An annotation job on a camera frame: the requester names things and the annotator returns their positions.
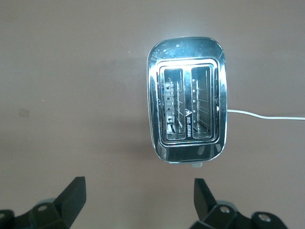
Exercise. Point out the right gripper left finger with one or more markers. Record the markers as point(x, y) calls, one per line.
point(64, 210)

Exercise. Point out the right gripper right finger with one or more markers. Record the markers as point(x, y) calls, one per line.
point(209, 214)

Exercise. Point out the chrome two-slot toaster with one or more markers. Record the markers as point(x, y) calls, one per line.
point(186, 52)

